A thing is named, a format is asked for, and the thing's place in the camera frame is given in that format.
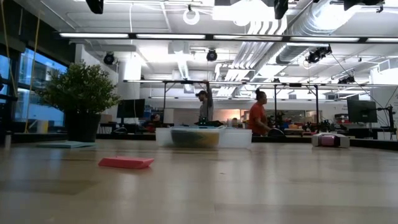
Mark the yellow green crayon box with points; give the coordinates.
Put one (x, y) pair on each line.
(194, 138)

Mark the pink eraser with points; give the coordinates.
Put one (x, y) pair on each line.
(126, 162)

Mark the blue sticky note pad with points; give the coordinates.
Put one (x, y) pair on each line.
(66, 144)

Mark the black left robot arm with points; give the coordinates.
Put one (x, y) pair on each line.
(94, 5)

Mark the person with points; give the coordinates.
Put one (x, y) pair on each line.
(154, 123)
(256, 116)
(206, 107)

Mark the clear pencil case teal lid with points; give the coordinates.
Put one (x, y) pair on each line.
(236, 138)

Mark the black ceiling speaker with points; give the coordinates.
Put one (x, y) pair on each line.
(211, 55)
(109, 58)

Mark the black computer monitor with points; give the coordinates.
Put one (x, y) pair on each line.
(362, 111)
(130, 108)

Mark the green potted plant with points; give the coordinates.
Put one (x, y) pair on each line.
(81, 90)

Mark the long ceiling light strip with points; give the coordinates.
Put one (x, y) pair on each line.
(93, 35)

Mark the yellow bin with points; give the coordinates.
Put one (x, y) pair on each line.
(42, 127)

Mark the small white cylinder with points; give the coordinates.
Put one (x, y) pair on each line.
(8, 140)

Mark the black background workstation frame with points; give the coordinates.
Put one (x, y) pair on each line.
(174, 82)

